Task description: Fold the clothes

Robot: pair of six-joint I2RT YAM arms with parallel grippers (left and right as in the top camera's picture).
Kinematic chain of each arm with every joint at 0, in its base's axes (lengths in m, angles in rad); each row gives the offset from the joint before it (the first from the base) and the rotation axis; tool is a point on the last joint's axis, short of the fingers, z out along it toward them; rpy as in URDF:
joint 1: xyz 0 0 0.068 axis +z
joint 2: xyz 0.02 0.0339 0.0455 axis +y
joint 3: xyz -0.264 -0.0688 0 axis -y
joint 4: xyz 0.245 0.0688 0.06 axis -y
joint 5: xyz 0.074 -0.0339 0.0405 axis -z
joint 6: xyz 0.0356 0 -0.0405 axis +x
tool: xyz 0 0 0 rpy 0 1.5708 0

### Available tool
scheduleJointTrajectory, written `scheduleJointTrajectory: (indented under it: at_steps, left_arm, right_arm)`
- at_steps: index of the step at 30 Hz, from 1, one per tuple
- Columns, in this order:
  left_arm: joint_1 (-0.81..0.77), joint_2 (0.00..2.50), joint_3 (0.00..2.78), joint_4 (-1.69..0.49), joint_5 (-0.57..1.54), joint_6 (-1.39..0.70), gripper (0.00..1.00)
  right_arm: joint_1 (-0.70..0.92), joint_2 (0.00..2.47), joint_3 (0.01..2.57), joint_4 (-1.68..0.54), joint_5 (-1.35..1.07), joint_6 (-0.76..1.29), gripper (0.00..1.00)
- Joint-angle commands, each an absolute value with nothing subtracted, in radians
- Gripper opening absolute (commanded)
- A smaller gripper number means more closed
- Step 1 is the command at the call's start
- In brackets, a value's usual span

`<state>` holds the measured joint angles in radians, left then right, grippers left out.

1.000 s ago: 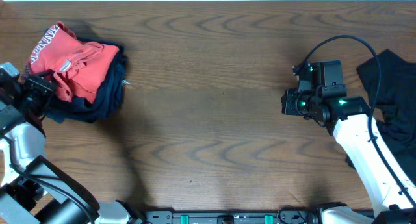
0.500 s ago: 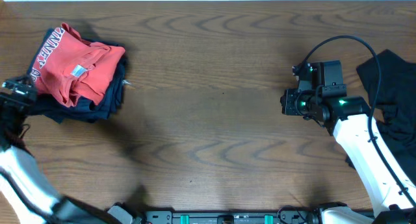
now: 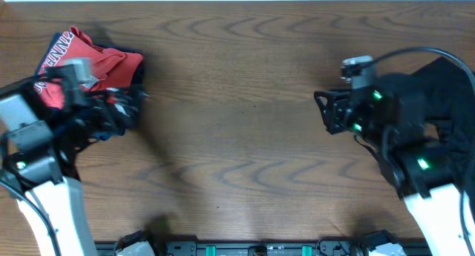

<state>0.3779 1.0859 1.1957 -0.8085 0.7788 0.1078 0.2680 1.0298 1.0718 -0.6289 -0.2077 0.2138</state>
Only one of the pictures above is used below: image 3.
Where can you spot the navy blue folded shorts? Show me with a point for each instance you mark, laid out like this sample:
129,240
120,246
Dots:
114,84

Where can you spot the black folded garment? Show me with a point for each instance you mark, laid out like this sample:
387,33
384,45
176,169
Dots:
450,107

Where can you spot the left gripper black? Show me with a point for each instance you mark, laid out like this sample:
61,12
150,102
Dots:
122,119

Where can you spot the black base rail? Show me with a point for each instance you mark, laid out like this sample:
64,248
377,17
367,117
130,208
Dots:
376,243

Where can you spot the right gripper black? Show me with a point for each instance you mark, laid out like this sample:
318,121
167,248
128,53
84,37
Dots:
341,100

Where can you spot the orange t-shirt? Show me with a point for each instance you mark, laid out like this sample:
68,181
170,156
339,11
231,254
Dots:
101,67

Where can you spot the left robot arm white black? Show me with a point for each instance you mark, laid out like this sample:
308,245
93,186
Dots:
38,168

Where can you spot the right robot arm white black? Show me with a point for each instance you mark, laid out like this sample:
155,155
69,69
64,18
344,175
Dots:
420,130

